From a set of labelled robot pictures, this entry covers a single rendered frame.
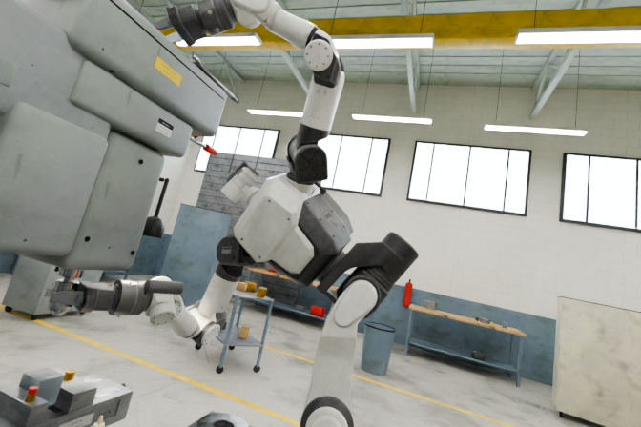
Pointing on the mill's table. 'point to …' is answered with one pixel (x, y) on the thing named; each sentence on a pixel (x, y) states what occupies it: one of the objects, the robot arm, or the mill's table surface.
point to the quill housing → (114, 208)
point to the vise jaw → (74, 394)
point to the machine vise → (32, 411)
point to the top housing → (129, 49)
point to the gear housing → (130, 111)
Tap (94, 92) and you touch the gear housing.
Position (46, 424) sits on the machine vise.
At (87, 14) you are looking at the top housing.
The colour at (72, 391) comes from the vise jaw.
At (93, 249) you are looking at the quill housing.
